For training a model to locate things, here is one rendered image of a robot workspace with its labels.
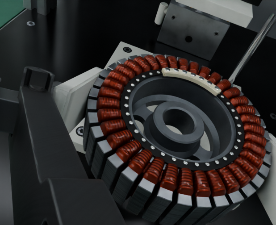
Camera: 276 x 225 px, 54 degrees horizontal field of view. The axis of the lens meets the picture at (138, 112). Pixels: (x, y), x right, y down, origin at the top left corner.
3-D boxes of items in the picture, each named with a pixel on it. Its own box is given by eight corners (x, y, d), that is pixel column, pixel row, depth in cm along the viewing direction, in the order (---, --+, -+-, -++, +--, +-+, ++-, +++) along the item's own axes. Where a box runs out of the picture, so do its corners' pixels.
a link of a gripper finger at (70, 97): (53, 151, 12) (37, 145, 12) (92, 110, 19) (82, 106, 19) (71, 91, 11) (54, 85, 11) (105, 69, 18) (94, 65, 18)
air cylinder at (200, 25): (210, 61, 35) (231, 24, 31) (156, 41, 35) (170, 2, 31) (213, 42, 39) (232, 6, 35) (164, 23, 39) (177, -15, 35)
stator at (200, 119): (243, 261, 14) (288, 240, 12) (48, 186, 15) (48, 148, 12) (242, 117, 22) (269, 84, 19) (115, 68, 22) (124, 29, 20)
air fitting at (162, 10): (161, 29, 35) (168, 7, 33) (152, 25, 35) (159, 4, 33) (162, 25, 36) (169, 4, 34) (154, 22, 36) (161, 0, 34)
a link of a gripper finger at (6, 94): (23, 147, 10) (-49, 120, 10) (68, 111, 15) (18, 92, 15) (32, 112, 10) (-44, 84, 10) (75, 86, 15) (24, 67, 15)
